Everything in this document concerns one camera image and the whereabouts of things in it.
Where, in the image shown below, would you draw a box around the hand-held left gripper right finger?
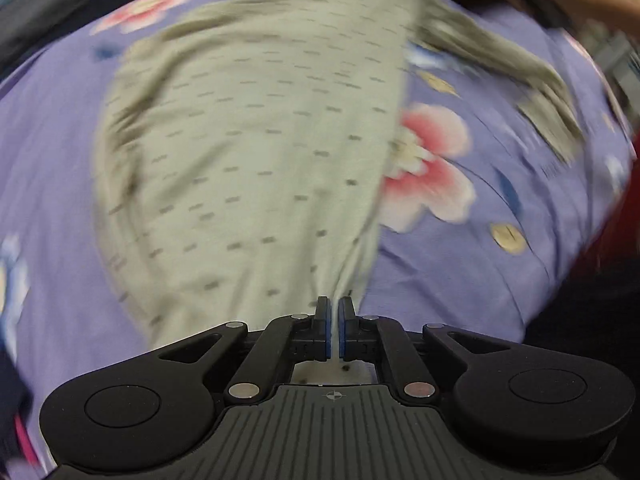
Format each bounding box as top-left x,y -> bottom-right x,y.
339,297 -> 511,406

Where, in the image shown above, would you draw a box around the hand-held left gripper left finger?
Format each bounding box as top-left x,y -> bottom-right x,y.
160,297 -> 332,406

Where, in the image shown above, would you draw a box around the beige dash-patterned small shirt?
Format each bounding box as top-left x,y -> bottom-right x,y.
92,0 -> 586,356

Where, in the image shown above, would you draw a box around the purple floral bedsheet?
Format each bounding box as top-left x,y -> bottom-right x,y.
0,0 -> 638,478

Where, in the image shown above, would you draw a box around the dark blue cloth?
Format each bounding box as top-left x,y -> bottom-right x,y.
0,345 -> 36,466

